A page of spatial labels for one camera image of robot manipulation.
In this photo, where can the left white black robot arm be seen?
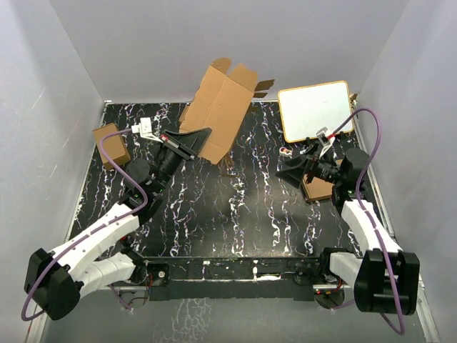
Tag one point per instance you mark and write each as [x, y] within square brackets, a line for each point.
[100, 256]

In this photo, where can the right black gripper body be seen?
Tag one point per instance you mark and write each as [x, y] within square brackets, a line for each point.
[328, 171]

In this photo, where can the small cardboard box left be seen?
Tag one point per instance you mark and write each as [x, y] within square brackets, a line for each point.
[114, 146]

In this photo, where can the flat cardboard stack right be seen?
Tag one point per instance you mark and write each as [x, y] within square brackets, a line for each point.
[317, 189]

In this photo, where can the black base bar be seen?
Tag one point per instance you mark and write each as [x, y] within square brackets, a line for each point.
[232, 278]

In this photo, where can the small round sticker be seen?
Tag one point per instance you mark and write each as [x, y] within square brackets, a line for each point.
[283, 151]

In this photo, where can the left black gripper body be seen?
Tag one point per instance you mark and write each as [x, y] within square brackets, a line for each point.
[170, 158]

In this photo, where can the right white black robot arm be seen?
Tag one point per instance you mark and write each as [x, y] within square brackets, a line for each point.
[385, 279]

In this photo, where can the yellow framed whiteboard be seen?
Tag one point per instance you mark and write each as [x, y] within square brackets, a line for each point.
[307, 109]

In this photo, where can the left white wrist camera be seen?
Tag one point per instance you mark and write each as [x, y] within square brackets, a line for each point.
[144, 129]

